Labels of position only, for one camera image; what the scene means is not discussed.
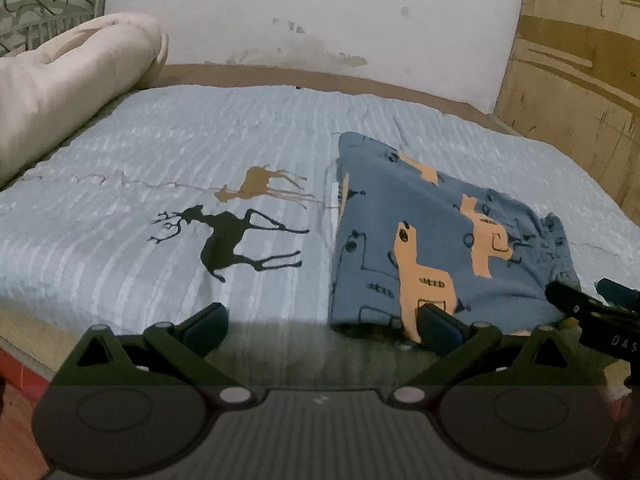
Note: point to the blue pants with orange print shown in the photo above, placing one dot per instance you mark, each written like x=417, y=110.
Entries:
x=440, y=240

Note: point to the red bed base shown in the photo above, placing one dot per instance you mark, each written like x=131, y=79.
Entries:
x=22, y=375

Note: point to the metal bed headboard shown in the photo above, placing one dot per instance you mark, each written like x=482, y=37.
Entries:
x=45, y=5

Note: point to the wooden board panel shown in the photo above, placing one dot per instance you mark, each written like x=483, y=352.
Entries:
x=575, y=70

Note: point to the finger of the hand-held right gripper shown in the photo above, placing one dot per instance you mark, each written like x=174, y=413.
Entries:
x=565, y=294
x=617, y=291

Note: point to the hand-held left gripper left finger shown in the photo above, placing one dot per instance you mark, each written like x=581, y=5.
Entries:
x=211, y=323

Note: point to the cream rolled quilt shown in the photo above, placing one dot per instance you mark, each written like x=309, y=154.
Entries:
x=65, y=85

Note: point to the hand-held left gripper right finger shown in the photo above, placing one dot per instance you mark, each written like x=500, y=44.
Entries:
x=440, y=326

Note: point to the light blue deer print blanket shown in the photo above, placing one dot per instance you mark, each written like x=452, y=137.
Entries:
x=150, y=170

